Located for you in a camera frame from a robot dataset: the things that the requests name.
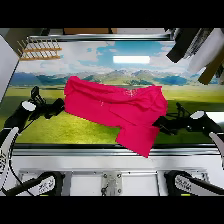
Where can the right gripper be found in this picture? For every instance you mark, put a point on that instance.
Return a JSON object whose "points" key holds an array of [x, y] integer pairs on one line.
{"points": [[163, 126]]}

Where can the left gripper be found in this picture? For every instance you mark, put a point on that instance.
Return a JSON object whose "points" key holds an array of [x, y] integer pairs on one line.
{"points": [[57, 107]]}

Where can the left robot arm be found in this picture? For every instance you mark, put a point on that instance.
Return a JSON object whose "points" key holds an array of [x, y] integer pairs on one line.
{"points": [[7, 141]]}

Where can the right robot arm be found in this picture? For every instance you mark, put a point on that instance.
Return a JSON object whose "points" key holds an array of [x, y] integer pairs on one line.
{"points": [[204, 122]]}

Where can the red T-shirt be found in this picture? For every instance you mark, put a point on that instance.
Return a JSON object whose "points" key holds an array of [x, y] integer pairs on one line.
{"points": [[100, 103]]}

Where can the olive brown garment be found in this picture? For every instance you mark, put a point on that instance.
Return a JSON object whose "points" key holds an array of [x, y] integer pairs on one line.
{"points": [[210, 71]]}

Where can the black garment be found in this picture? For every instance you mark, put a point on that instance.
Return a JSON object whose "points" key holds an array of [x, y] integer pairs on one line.
{"points": [[181, 45]]}

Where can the white garment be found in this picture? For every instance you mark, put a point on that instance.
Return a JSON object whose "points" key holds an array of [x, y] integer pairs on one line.
{"points": [[208, 50]]}

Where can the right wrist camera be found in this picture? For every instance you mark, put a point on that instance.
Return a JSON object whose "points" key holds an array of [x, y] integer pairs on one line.
{"points": [[181, 109]]}

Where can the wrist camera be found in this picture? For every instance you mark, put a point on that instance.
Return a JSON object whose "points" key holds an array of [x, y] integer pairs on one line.
{"points": [[36, 93], [181, 109]]}

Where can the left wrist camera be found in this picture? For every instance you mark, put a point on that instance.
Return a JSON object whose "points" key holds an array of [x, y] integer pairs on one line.
{"points": [[36, 93]]}

